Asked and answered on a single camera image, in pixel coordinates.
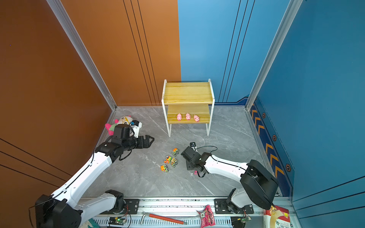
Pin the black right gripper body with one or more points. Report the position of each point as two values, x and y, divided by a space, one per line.
190 166

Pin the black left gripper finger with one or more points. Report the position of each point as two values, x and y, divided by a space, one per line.
146 144
148 139

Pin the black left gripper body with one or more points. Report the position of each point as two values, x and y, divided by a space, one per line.
133 143

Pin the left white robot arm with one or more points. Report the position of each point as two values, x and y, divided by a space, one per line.
61 209

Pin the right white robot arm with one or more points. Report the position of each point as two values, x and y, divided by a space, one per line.
259 186

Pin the green toy truck middle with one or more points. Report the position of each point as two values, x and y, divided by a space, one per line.
173 162

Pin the green orange toy truck top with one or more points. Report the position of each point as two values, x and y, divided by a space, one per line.
175 151

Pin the plush doll pink white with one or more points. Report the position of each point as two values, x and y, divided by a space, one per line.
123 120

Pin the orange toy truck middle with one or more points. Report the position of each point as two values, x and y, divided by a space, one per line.
168 159

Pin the orange green toy truck bottom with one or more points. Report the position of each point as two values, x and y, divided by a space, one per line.
164 168

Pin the pink snack packet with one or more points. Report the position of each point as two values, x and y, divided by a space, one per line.
207 217

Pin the circuit board right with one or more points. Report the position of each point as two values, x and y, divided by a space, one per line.
240 222

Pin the green circuit board left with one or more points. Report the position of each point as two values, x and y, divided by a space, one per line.
117 221

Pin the teal cloth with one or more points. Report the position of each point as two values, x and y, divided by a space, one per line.
89 224

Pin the red white box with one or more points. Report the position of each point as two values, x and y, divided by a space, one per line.
276 217

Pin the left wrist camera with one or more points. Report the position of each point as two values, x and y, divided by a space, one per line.
136 126

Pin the white shelf frame with wood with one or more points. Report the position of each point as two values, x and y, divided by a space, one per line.
195 98

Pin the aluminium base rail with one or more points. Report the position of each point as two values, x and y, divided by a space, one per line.
180 208

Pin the red handled tool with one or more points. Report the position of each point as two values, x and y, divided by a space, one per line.
161 218

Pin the aluminium corner post left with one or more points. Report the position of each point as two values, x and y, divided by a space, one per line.
74 37

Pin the aluminium corner post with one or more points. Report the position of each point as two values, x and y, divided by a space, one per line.
74 37
282 31

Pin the aluminium corner post right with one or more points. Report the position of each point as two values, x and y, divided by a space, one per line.
282 31

